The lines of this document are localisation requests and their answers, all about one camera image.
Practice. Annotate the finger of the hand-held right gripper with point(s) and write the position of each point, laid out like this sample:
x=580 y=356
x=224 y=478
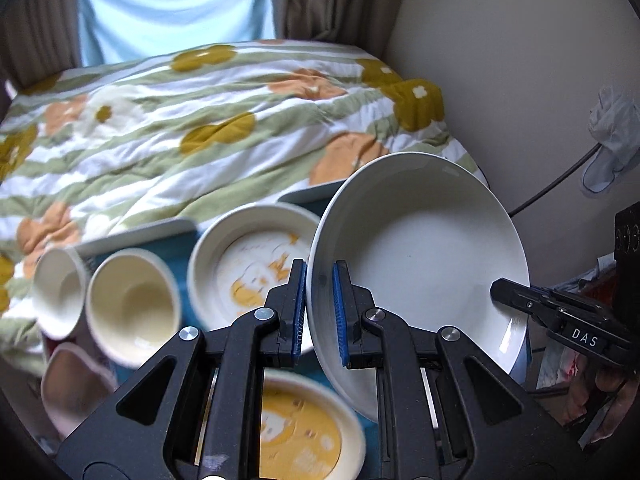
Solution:
x=585 y=305
x=565 y=327

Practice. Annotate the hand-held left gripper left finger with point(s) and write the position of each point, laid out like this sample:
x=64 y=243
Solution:
x=298 y=310

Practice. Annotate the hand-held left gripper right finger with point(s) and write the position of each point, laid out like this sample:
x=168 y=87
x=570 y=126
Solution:
x=341 y=310

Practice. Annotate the white plate with duck print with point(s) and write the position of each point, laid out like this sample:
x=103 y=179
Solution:
x=250 y=265

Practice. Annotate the large plain white plate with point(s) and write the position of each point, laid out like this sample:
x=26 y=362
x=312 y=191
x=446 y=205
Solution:
x=430 y=245

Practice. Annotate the yellow plate with duck print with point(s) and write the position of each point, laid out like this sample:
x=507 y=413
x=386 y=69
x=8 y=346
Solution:
x=300 y=435

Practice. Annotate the pink bowl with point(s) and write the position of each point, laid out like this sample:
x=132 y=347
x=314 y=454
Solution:
x=75 y=390

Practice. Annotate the person's right hand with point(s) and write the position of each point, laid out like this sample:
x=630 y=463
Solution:
x=615 y=410

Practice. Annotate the blue patterned cloth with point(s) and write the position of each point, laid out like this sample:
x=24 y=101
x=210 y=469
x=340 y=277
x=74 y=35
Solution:
x=186 y=265

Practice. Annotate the white tray table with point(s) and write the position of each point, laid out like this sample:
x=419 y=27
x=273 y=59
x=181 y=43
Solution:
x=150 y=232

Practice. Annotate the floral printed blanket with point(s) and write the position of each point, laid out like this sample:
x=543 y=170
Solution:
x=175 y=125

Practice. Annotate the light blue sheer curtain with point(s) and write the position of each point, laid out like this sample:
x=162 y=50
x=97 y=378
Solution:
x=175 y=5

